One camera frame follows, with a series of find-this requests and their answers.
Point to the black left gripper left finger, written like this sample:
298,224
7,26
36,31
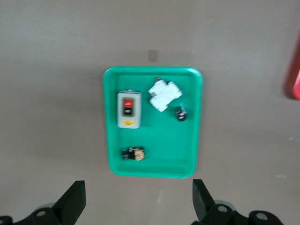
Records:
70,204

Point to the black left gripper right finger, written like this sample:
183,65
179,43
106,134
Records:
201,201

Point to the green plastic tray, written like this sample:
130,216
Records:
164,145

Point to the clear tape marker strip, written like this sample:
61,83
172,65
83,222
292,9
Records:
294,139
281,176

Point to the brown tape marker patch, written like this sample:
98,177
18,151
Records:
153,55

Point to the red plastic tray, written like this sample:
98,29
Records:
293,70

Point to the small black yellow component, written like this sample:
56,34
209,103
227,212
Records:
132,153

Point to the small black knob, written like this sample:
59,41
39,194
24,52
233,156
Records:
181,115

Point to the white circuit breaker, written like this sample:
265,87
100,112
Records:
164,95

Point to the grey push button switch box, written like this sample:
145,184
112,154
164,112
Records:
129,110

